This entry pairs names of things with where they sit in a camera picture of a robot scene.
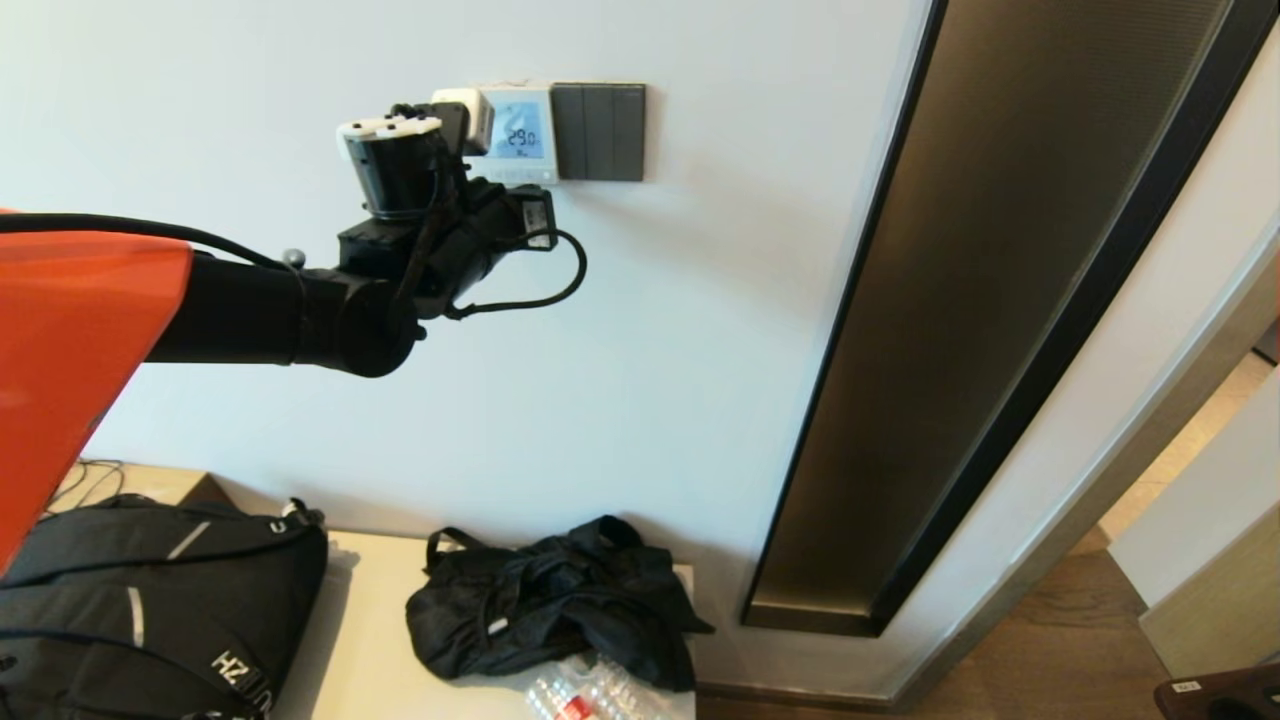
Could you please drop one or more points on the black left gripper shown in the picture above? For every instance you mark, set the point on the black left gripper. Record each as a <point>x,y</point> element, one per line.
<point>485,240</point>

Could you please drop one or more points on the white wall thermostat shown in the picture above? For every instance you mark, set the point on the white wall thermostat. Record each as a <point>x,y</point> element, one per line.
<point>525,135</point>

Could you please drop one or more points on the black and orange left arm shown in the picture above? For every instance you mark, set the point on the black and orange left arm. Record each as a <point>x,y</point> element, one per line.
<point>240,320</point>

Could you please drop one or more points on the black crumpled cloth bag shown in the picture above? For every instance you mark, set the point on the black crumpled cloth bag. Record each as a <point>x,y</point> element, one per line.
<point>550,600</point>

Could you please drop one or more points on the light wooden desk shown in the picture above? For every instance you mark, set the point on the light wooden desk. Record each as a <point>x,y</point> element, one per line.
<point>160,482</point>

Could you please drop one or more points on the clear water bottle without label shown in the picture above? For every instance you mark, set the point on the clear water bottle without label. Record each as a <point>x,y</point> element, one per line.
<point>620,690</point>

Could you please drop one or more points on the clear water bottle red label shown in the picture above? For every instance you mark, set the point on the clear water bottle red label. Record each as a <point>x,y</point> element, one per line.
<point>565,705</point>

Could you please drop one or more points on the black backpack with grey stripes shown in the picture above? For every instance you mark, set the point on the black backpack with grey stripes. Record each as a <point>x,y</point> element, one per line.
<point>150,610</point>

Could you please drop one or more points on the white door with wood base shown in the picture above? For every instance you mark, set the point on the white door with wood base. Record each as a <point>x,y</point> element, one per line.
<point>1200,540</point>

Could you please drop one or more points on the dark brown wooden table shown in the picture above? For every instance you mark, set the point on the dark brown wooden table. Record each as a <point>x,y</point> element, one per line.
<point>1215,695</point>

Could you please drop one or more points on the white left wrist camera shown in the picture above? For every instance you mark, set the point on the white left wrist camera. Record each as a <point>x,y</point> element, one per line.
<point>468,115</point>

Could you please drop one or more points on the dark grey wall switch panel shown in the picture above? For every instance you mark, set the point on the dark grey wall switch panel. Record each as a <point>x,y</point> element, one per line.
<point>600,133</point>

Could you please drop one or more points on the grey door frame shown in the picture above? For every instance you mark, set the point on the grey door frame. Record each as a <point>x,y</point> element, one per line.
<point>1100,480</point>

